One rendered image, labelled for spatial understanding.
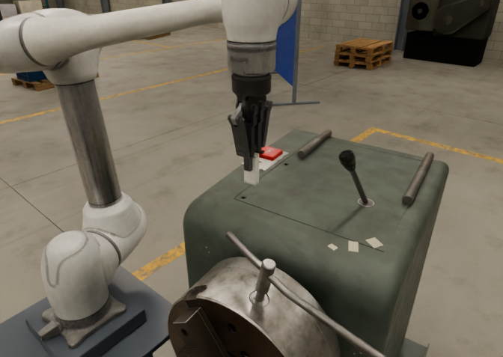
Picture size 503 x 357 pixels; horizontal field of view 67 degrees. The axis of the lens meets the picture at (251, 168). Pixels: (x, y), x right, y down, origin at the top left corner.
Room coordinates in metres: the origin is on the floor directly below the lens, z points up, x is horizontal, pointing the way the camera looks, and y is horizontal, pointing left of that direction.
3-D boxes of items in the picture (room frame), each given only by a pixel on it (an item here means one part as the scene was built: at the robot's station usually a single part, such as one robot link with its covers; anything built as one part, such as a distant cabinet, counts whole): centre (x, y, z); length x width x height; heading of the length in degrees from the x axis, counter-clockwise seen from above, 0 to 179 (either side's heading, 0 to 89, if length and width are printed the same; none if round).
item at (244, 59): (0.71, 0.00, 1.58); 0.09 x 0.09 x 0.06
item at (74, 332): (0.80, 0.52, 0.83); 0.22 x 0.18 x 0.06; 141
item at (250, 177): (0.71, 0.00, 1.35); 0.03 x 0.01 x 0.07; 57
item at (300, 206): (0.83, -0.19, 1.06); 0.59 x 0.48 x 0.39; 147
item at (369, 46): (8.48, -2.46, 0.22); 1.25 x 0.86 x 0.44; 142
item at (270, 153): (0.98, -0.05, 1.26); 0.06 x 0.06 x 0.02; 57
